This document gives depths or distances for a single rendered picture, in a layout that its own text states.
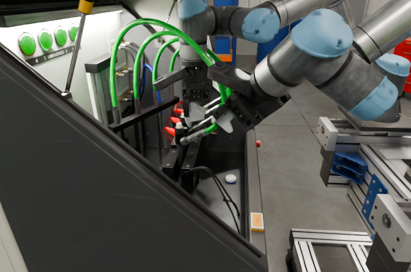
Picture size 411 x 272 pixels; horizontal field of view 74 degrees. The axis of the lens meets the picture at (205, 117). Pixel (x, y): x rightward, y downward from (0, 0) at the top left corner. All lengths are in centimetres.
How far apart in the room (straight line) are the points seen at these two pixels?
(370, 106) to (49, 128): 54
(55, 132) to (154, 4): 72
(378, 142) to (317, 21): 89
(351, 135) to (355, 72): 75
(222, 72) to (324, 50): 22
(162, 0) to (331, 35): 82
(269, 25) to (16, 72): 50
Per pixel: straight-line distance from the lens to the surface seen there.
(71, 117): 52
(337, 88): 46
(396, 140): 129
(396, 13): 61
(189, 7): 72
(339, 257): 176
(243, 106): 55
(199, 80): 77
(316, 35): 42
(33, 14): 70
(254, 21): 65
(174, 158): 92
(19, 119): 59
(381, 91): 49
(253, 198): 82
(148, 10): 115
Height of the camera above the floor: 148
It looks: 25 degrees down
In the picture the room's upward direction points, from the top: straight up
